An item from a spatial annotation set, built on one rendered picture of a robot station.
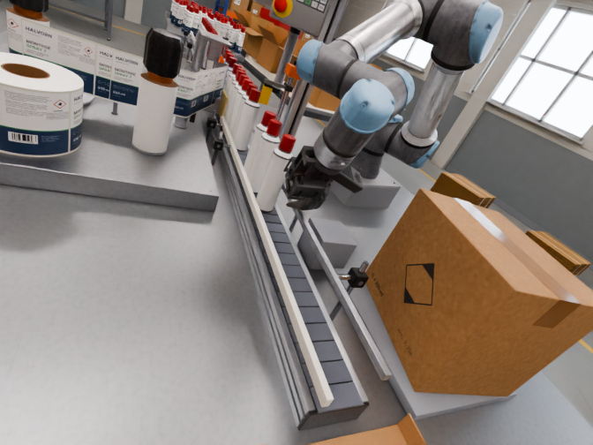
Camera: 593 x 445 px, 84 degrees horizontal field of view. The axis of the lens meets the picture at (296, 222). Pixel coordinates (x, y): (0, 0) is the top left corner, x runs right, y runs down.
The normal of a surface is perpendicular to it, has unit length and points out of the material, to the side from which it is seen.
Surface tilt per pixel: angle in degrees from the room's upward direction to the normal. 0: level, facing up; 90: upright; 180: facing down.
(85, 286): 0
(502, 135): 90
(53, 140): 90
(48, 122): 90
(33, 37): 90
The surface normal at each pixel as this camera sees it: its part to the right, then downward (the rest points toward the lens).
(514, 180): -0.82, -0.01
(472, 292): -0.92, -0.21
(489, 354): 0.15, 0.58
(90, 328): 0.36, -0.79
